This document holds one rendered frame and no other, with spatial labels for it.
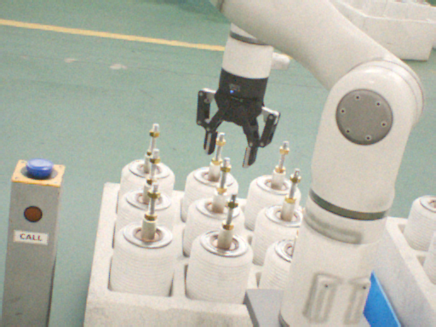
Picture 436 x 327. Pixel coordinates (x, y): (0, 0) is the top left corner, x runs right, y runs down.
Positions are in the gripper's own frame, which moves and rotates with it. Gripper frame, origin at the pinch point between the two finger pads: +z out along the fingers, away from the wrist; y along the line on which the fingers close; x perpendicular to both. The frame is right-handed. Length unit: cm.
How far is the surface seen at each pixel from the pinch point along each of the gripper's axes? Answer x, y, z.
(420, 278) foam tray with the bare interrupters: 16.2, 32.9, 17.5
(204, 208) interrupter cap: -2.1, -1.6, 10.1
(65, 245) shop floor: 7, -35, 35
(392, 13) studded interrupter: 244, -33, 15
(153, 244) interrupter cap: -18.2, -1.7, 10.2
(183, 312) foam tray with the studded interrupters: -19.3, 5.6, 18.3
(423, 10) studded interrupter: 253, -22, 12
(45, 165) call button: -21.7, -19.7, 2.5
